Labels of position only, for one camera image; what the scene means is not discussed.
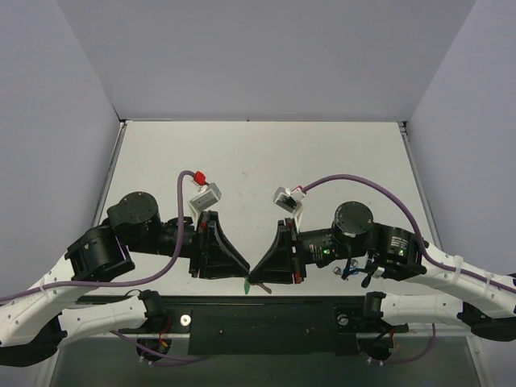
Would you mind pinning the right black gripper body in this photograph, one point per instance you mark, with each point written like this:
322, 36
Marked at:
290, 251

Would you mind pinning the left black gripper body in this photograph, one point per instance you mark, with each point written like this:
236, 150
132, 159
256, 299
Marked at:
202, 245

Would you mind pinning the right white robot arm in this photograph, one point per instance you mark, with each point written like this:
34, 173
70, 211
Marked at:
465, 295

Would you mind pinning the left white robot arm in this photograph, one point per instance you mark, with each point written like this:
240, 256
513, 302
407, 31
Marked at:
35, 324

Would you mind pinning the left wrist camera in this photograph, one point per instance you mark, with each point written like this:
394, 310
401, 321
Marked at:
206, 196

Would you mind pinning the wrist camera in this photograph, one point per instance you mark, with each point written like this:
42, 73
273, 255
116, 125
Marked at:
206, 196
291, 200

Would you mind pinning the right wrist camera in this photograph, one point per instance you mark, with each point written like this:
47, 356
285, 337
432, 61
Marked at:
291, 200

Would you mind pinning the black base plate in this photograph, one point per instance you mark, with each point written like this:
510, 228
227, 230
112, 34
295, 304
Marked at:
274, 325

